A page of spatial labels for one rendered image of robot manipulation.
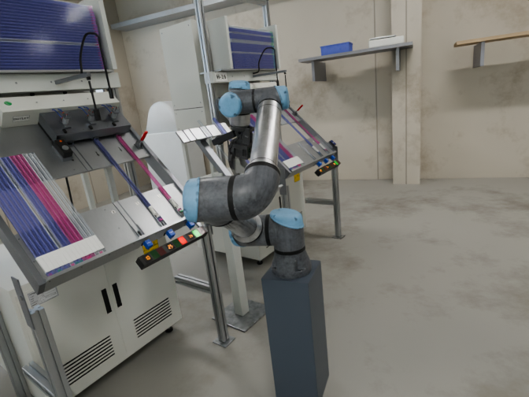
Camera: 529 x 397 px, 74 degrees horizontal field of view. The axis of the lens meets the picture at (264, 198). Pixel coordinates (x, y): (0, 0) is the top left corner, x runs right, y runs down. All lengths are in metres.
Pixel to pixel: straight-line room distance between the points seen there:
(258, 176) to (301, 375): 0.89
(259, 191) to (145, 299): 1.18
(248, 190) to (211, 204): 0.10
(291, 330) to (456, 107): 3.74
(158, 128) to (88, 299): 3.75
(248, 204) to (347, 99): 3.95
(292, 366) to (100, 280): 0.90
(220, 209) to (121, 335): 1.15
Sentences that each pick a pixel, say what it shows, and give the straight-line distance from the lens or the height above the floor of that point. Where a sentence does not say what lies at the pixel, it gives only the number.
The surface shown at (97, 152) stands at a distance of 1.68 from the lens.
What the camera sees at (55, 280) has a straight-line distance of 1.29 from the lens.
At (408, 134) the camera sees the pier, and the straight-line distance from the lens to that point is 4.42.
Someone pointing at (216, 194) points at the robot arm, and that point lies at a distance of 0.85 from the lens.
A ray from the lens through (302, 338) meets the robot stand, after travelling 1.39.
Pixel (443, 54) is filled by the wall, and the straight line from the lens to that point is 4.65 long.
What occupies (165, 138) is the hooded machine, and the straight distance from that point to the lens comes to 5.12.
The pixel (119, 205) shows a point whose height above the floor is 0.84.
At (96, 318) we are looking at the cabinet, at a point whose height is 0.34.
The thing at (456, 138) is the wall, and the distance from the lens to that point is 4.71.
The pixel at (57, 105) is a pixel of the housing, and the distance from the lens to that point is 1.74.
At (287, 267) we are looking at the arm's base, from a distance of 1.27.
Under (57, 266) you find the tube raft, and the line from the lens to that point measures 1.30.
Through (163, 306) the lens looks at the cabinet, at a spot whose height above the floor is 0.20.
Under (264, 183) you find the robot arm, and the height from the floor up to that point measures 0.98.
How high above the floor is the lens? 1.18
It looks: 16 degrees down
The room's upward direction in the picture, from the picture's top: 7 degrees counter-clockwise
